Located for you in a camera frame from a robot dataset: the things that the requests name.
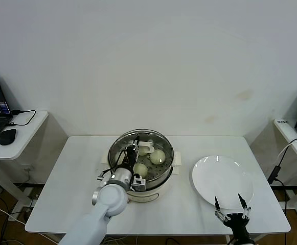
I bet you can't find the black cable with adapter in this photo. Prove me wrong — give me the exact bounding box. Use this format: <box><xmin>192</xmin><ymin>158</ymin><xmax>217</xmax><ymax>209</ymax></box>
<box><xmin>267</xmin><ymin>142</ymin><xmax>292</xmax><ymax>194</ymax></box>

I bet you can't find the perforated steel steamer basket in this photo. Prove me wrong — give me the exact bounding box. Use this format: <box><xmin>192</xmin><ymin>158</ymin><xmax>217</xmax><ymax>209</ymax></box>
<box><xmin>107</xmin><ymin>130</ymin><xmax>175</xmax><ymax>190</ymax></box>

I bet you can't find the black laptop power cable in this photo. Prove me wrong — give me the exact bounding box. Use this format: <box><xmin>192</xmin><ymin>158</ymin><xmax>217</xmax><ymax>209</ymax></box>
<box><xmin>6</xmin><ymin>109</ymin><xmax>36</xmax><ymax>127</ymax></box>

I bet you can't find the cream electric cooker base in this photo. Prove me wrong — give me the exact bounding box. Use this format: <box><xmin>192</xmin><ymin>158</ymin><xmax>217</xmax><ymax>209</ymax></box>
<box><xmin>101</xmin><ymin>150</ymin><xmax>184</xmax><ymax>205</ymax></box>

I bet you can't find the black computer mouse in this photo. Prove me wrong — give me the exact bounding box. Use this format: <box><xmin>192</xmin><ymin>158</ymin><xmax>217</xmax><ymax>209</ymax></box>
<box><xmin>0</xmin><ymin>128</ymin><xmax>17</xmax><ymax>146</ymax></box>

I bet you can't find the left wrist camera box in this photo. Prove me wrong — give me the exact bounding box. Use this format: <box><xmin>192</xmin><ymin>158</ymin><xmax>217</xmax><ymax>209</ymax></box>
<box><xmin>130</xmin><ymin>174</ymin><xmax>147</xmax><ymax>192</ymax></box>

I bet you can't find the white side table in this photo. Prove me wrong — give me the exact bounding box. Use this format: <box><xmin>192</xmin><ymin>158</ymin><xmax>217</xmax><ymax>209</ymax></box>
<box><xmin>273</xmin><ymin>118</ymin><xmax>297</xmax><ymax>225</ymax></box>
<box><xmin>0</xmin><ymin>110</ymin><xmax>49</xmax><ymax>207</ymax></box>

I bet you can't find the round white plate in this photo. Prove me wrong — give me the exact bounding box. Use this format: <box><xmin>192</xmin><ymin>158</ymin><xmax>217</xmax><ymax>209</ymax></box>
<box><xmin>191</xmin><ymin>155</ymin><xmax>255</xmax><ymax>210</ymax></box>

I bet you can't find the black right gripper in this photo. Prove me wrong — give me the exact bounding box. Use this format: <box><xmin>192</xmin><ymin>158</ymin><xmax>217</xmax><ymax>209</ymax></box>
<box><xmin>214</xmin><ymin>193</ymin><xmax>256</xmax><ymax>242</ymax></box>

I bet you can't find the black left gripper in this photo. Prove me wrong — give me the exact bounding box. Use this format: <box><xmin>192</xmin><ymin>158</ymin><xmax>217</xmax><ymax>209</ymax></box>
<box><xmin>123</xmin><ymin>135</ymin><xmax>142</xmax><ymax>168</ymax></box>

